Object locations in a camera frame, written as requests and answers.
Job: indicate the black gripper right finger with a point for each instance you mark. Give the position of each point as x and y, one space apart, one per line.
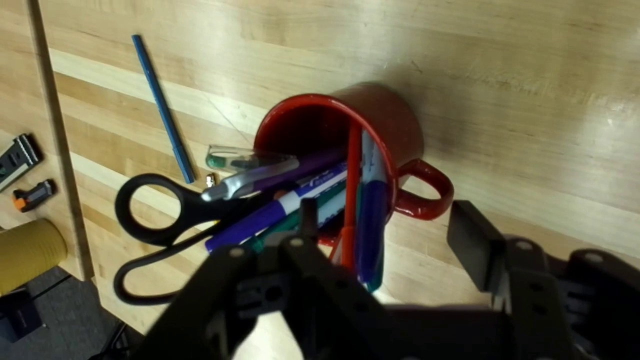
579 309

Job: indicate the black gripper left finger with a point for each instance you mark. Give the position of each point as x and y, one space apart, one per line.
325 309

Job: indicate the blue capped grey marker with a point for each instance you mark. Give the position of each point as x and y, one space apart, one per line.
372 194

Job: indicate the silver tipped pen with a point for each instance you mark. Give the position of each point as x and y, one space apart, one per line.
240 183

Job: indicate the red thin pen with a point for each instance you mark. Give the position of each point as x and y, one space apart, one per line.
345 251

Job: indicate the clear green pen cap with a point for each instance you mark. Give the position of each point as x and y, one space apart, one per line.
237 159

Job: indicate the blue pen on table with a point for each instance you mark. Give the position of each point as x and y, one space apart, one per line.
164 111

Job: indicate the green marker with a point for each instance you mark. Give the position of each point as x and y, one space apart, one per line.
328 206

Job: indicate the purple marker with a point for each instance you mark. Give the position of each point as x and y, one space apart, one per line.
276 211

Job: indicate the yellow pencil with eraser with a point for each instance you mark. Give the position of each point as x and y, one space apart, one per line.
211 178

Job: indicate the red ceramic mug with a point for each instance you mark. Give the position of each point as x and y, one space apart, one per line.
314 129

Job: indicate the orange black small tool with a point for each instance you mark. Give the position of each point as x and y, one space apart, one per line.
27 201

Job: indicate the black grey utility knife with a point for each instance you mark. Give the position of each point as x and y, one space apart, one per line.
21 156

